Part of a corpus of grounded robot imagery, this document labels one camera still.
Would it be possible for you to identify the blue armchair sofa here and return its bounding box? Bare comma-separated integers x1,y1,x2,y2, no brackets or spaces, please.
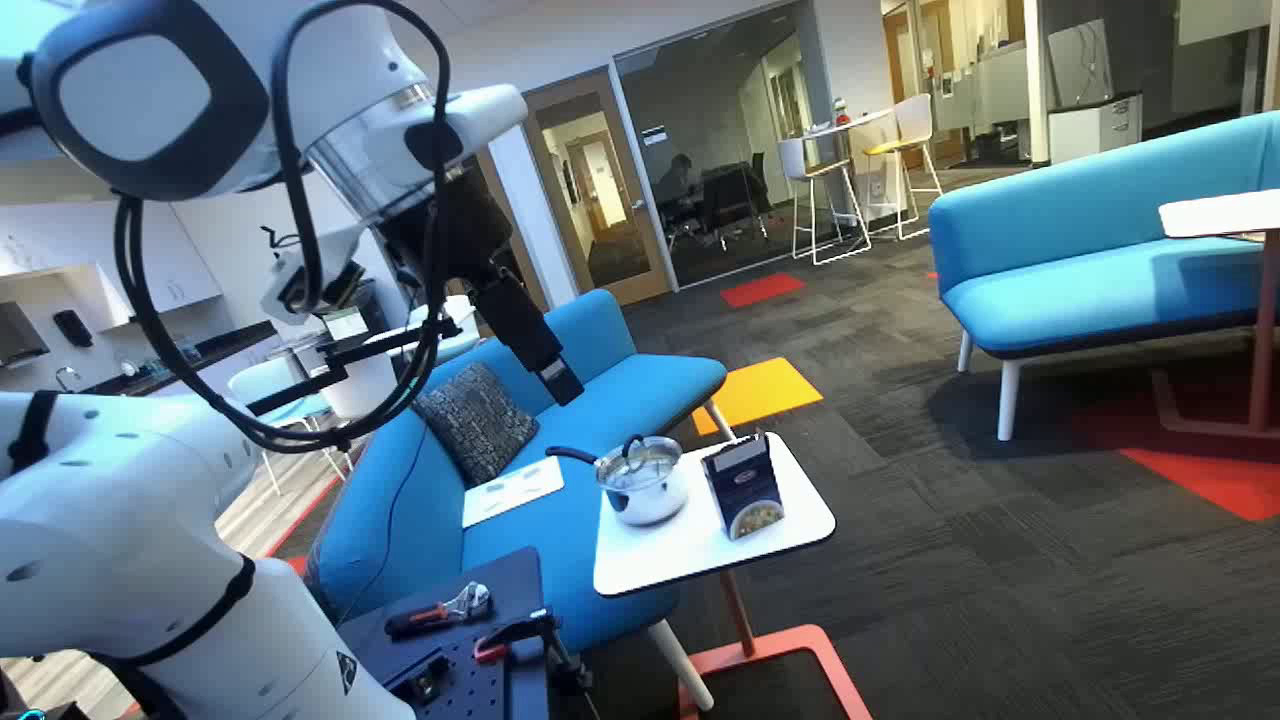
304,289,733,715

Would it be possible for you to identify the white high table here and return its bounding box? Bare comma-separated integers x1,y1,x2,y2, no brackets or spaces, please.
799,92,937,256

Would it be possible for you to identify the white side table orange frame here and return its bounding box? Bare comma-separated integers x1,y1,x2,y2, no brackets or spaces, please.
587,428,876,720

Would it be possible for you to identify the white storage cabinet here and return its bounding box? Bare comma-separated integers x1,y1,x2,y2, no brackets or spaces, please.
1044,92,1152,167

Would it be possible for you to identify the long blue sofa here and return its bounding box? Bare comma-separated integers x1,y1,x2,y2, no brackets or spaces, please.
925,109,1280,449

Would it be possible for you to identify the blue Barilla orzo box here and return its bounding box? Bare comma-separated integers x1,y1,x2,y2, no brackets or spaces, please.
702,430,790,544

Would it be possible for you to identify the wooden framed door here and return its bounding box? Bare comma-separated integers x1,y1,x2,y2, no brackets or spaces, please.
522,64,680,311

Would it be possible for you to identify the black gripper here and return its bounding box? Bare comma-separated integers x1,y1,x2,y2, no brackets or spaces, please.
445,194,587,409

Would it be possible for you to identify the glass lid black handle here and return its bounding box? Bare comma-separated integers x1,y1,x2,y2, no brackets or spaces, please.
592,430,688,493

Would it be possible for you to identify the white side table red frame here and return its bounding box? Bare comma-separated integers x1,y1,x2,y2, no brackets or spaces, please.
1152,185,1280,444

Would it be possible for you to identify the black metal stand rod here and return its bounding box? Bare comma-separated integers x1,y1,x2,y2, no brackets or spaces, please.
244,311,467,417

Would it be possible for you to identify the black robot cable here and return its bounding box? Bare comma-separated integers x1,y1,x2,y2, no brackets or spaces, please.
113,0,462,455

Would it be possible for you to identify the yellow bar stool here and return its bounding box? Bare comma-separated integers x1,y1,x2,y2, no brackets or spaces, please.
863,130,948,245

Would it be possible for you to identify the grey patterned cushion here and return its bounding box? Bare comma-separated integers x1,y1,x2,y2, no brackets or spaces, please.
412,358,541,493

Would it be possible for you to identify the steel pot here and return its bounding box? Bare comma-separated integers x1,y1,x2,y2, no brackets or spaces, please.
592,437,694,530

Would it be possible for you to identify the black perforated board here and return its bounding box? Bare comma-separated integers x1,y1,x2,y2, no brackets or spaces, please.
335,544,556,720

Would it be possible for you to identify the white paper sheet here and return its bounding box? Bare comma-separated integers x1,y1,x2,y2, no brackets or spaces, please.
462,452,568,530

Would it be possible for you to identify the white bar stool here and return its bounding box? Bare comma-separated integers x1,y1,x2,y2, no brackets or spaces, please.
777,130,876,266

